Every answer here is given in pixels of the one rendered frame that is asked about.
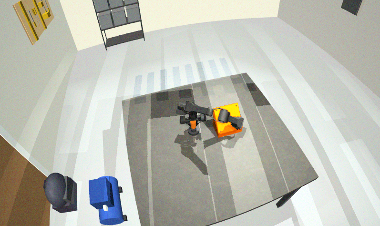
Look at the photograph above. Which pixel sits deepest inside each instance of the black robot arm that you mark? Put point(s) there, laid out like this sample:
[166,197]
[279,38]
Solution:
[223,117]

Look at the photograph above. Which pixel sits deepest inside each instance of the orange knob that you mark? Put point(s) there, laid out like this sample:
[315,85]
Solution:
[193,124]

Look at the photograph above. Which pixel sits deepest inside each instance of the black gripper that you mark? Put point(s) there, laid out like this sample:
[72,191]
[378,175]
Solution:
[199,118]

